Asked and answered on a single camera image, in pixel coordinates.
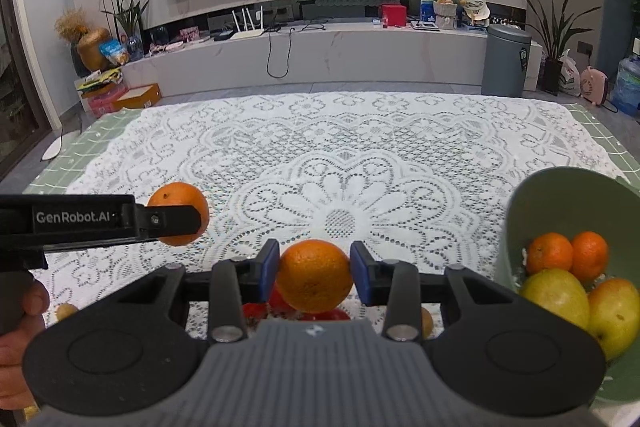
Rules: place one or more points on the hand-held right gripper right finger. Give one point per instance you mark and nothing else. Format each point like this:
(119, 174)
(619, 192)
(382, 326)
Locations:
(361, 274)

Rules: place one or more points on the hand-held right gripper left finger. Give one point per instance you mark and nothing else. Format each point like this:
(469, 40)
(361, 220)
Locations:
(267, 274)

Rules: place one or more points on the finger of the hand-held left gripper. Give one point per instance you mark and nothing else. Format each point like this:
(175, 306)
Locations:
(170, 219)

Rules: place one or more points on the orange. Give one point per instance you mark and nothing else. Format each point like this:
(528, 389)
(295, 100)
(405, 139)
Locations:
(313, 277)
(591, 255)
(549, 253)
(177, 196)

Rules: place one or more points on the red cherry tomato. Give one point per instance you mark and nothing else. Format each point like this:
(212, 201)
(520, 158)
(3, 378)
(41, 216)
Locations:
(332, 315)
(256, 310)
(279, 302)

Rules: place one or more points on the small brown round fruit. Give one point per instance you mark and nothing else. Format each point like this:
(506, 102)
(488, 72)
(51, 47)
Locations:
(426, 322)
(66, 312)

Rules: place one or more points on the green mango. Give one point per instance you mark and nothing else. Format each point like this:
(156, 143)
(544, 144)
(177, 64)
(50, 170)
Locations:
(555, 297)

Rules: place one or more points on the green colander bowl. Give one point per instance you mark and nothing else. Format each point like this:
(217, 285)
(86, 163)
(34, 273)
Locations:
(550, 202)

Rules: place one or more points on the yellow-red ripe mango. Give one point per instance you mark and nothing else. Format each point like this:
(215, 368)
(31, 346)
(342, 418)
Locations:
(617, 317)

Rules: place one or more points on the person's left hand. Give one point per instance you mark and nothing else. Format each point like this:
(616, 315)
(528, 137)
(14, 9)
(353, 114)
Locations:
(12, 367)

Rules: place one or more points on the white round floor device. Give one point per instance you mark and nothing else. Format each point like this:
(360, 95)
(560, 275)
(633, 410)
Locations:
(52, 149)

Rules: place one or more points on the green checkered mat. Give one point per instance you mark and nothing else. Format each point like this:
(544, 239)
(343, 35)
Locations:
(75, 147)

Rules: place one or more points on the pink box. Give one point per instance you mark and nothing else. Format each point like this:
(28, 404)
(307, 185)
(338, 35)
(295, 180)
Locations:
(102, 104)

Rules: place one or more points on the orange cardboard box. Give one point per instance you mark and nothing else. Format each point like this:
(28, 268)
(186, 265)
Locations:
(140, 97)

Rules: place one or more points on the white lace tablecloth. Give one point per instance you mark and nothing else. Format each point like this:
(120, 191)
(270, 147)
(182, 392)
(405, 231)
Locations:
(350, 147)

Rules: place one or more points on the pile of colourful packets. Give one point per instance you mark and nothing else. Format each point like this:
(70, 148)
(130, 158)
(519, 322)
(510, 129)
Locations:
(100, 79)

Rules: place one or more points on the dark glass sliding door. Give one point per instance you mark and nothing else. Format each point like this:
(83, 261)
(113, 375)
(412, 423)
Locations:
(15, 82)

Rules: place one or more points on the gold vase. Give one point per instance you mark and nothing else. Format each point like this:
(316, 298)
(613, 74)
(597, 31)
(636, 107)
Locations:
(92, 49)

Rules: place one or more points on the blue snack bag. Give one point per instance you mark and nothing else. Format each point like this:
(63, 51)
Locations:
(114, 53)

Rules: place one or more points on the pink photo card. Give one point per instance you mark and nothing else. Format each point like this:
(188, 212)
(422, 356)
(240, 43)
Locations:
(189, 34)

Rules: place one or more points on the black set-top box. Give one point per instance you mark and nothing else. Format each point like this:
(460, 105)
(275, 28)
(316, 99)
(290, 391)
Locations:
(223, 36)

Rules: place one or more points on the dried grass bouquet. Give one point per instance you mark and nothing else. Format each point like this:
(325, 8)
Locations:
(72, 24)

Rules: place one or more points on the white router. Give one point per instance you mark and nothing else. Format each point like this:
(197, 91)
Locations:
(247, 32)

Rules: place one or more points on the green plant in glass vase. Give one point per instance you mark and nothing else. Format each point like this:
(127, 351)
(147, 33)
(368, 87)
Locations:
(129, 17)

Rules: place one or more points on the white marble television console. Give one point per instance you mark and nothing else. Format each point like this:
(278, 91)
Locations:
(350, 57)

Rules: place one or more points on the white digital scale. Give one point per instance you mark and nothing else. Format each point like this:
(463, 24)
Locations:
(425, 26)

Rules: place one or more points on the grey pedal trash can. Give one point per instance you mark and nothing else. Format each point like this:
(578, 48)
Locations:
(506, 62)

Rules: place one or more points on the red box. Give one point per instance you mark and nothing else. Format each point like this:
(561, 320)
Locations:
(393, 16)

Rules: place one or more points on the blue box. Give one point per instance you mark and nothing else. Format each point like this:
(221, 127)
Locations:
(426, 13)

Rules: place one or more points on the long-leaf potted plant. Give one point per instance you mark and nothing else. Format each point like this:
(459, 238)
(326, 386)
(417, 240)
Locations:
(552, 77)

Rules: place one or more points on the white plastic bag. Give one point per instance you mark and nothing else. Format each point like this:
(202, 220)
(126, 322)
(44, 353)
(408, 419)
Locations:
(570, 79)

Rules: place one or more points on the white paper fan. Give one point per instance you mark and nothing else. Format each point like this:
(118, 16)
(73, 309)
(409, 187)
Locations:
(475, 2)

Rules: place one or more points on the pink heater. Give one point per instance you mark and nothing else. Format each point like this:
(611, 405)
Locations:
(596, 86)

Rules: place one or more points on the blue water jug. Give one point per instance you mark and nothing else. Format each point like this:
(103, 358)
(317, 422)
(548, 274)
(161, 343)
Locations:
(627, 87)

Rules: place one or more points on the black wall outlet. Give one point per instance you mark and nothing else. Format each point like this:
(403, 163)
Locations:
(585, 47)

